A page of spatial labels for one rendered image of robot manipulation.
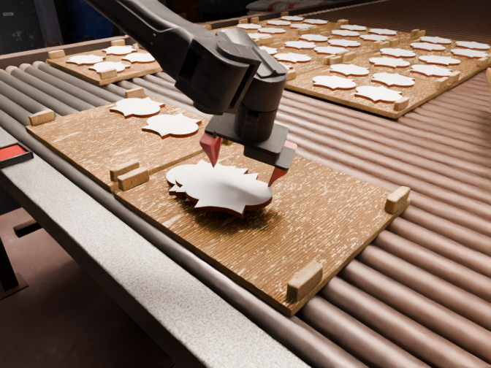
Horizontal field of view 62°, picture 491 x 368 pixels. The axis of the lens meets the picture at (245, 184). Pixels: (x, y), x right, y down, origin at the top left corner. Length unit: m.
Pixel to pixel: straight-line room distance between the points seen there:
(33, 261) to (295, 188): 1.69
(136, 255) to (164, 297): 0.10
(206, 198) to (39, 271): 1.60
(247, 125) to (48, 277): 1.67
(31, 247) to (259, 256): 1.85
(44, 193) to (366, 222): 0.59
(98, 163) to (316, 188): 0.45
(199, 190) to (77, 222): 0.22
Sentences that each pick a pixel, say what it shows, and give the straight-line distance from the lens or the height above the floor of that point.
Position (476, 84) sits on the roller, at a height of 0.92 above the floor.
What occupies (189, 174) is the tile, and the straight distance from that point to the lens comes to 0.74.
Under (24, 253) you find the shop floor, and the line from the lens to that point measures 2.33.
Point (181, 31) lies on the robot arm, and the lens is 0.52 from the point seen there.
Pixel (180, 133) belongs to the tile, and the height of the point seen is 0.95.
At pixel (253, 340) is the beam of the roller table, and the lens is 0.53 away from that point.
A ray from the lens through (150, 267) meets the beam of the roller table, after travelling 0.63.
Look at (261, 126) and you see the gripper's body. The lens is 0.58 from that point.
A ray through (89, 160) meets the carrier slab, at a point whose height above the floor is 0.94.
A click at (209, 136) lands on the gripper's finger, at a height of 1.07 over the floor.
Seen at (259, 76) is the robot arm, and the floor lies 1.18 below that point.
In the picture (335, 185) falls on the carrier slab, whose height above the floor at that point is 0.94.
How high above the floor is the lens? 1.33
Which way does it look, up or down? 31 degrees down
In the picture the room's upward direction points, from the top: straight up
